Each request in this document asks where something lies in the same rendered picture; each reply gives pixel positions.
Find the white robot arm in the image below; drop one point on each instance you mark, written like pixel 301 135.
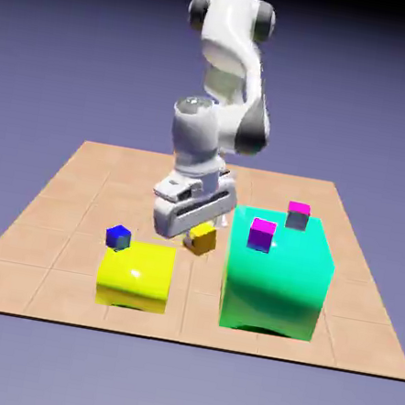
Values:
pixel 229 43

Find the small yellow cube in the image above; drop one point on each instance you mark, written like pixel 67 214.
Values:
pixel 204 240

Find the large yellow box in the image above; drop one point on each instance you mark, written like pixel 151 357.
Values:
pixel 135 273

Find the large teal box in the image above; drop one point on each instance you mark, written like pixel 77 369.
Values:
pixel 277 285

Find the small magenta cube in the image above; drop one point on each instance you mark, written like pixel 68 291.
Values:
pixel 261 234
pixel 298 215

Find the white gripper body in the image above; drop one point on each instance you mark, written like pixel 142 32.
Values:
pixel 204 214

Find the small blue cube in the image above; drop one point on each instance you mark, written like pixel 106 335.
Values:
pixel 118 236

